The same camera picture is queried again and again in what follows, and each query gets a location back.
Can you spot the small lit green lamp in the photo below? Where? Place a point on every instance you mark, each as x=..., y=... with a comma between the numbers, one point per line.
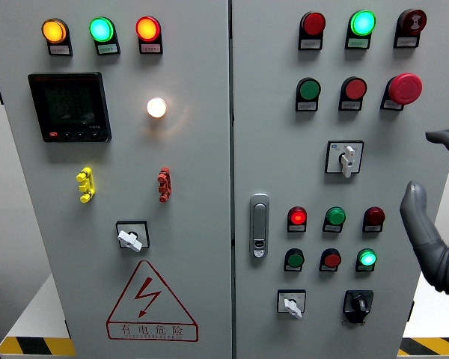
x=366, y=259

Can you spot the small unlit green lamp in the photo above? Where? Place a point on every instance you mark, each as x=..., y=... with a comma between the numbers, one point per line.
x=336, y=217

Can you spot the small red push button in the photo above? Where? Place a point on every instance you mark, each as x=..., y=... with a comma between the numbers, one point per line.
x=332, y=260

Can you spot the black and yellow striped tape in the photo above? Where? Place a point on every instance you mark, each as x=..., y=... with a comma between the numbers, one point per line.
x=434, y=346
x=37, y=346

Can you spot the small green push button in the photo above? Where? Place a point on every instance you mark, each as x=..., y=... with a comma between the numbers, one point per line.
x=295, y=260

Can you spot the small lit red lamp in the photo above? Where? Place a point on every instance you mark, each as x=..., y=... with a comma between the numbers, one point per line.
x=297, y=217

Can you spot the large red stop button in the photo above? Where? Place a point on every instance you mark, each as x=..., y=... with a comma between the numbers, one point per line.
x=405, y=88

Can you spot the silver door lock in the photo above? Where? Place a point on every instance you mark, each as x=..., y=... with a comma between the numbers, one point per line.
x=259, y=224

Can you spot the large red push button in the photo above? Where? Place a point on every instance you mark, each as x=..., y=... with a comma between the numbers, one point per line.
x=355, y=89

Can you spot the grey cabinet door with lock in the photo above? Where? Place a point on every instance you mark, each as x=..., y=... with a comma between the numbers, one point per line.
x=277, y=149

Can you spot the large green push button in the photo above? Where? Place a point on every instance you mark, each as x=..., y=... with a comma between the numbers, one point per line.
x=309, y=89

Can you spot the dark red buzzer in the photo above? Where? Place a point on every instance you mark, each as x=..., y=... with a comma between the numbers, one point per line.
x=414, y=21

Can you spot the large green lamp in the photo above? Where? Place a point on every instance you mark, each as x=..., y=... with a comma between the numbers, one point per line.
x=101, y=29
x=363, y=22

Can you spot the grey cabinet door with display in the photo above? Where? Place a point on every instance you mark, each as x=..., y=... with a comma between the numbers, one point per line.
x=194, y=168

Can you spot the large unlit red lamp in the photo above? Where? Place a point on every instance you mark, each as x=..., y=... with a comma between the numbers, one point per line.
x=314, y=24

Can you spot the red warning triangle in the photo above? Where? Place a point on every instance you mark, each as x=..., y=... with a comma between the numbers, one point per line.
x=152, y=331

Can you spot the white lamp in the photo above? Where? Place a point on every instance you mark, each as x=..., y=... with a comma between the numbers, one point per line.
x=156, y=107

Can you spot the large lit red lamp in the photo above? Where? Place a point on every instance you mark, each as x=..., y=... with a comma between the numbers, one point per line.
x=147, y=28

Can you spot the black display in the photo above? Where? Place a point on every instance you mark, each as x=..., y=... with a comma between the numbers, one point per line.
x=70, y=106

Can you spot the large yellow lamp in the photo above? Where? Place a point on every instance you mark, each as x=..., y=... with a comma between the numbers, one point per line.
x=54, y=31

